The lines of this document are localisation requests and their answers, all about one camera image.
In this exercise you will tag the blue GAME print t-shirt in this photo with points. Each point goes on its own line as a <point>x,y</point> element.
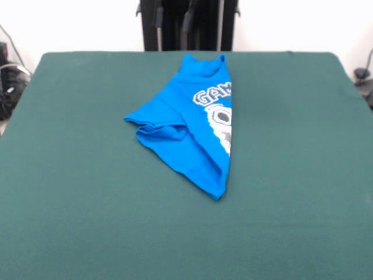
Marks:
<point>186,146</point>

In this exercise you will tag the dark green table cloth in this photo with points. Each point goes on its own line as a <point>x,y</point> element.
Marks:
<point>87,204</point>

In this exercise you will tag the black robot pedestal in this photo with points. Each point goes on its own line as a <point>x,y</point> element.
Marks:
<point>207,26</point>

